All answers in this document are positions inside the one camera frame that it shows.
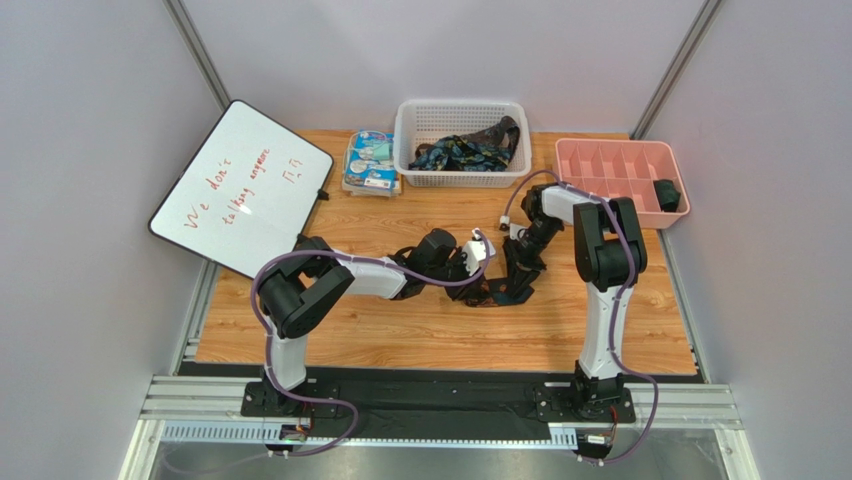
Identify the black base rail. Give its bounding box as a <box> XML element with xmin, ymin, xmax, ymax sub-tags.
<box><xmin>174</xmin><ymin>361</ymin><xmax>707</xmax><ymax>442</ymax></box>

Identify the blue white packet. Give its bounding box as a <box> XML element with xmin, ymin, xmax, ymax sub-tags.
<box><xmin>341</xmin><ymin>130</ymin><xmax>402</xmax><ymax>198</ymax></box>

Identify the right aluminium frame post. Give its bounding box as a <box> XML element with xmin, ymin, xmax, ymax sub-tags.
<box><xmin>629</xmin><ymin>0</ymin><xmax>726</xmax><ymax>140</ymax></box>

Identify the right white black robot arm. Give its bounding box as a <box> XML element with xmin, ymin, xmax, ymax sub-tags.
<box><xmin>495</xmin><ymin>183</ymin><xmax>647</xmax><ymax>418</ymax></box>

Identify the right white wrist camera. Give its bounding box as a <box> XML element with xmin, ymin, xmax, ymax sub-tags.
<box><xmin>498</xmin><ymin>215</ymin><xmax>527</xmax><ymax>240</ymax></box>

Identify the pink divided organizer tray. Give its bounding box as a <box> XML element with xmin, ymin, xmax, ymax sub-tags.
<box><xmin>554</xmin><ymin>138</ymin><xmax>691</xmax><ymax>230</ymax></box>

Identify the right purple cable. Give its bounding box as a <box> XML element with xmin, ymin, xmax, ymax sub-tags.
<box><xmin>502</xmin><ymin>169</ymin><xmax>660</xmax><ymax>466</ymax></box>

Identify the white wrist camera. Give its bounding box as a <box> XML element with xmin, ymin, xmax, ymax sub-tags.
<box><xmin>498</xmin><ymin>215</ymin><xmax>527</xmax><ymax>240</ymax></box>
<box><xmin>462</xmin><ymin>229</ymin><xmax>496</xmax><ymax>277</ymax></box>

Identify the black orange floral tie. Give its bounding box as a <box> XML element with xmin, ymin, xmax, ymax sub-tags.
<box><xmin>462</xmin><ymin>278</ymin><xmax>535</xmax><ymax>308</ymax></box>

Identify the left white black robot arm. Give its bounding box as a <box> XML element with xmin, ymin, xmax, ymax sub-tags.
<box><xmin>250</xmin><ymin>229</ymin><xmax>497</xmax><ymax>400</ymax></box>

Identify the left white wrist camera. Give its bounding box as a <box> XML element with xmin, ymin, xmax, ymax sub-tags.
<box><xmin>462</xmin><ymin>229</ymin><xmax>496</xmax><ymax>277</ymax></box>

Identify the rolled black tie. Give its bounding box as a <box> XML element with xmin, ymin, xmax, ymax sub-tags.
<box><xmin>653</xmin><ymin>179</ymin><xmax>682</xmax><ymax>213</ymax></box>

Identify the white whiteboard black frame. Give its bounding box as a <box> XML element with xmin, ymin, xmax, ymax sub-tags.
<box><xmin>149</xmin><ymin>100</ymin><xmax>334</xmax><ymax>278</ymax></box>

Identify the white plastic basket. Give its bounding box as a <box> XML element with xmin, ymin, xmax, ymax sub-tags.
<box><xmin>393</xmin><ymin>100</ymin><xmax>532</xmax><ymax>188</ymax></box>

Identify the purple cable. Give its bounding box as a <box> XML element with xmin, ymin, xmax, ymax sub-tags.
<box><xmin>250</xmin><ymin>232</ymin><xmax>495</xmax><ymax>459</ymax></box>
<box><xmin>502</xmin><ymin>169</ymin><xmax>660</xmax><ymax>466</ymax></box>

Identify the left aluminium frame post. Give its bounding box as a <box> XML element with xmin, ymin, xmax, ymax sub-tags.
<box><xmin>163</xmin><ymin>0</ymin><xmax>232</xmax><ymax>111</ymax></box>

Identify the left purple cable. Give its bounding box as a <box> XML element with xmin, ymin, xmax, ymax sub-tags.
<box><xmin>250</xmin><ymin>232</ymin><xmax>495</xmax><ymax>459</ymax></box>

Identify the aluminium frame post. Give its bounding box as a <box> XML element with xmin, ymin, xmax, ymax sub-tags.
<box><xmin>629</xmin><ymin>0</ymin><xmax>726</xmax><ymax>140</ymax></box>
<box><xmin>163</xmin><ymin>0</ymin><xmax>232</xmax><ymax>111</ymax></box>

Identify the dark floral ties pile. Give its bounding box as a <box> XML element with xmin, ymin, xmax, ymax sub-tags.
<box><xmin>408</xmin><ymin>116</ymin><xmax>521</xmax><ymax>173</ymax></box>

